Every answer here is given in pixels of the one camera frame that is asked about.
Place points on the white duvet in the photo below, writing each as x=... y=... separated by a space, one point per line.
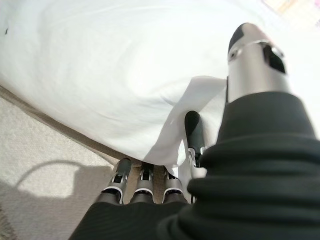
x=100 y=75

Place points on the beige bedspread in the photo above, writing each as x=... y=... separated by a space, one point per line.
x=62 y=125

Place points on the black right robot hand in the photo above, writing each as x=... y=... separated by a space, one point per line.
x=250 y=175

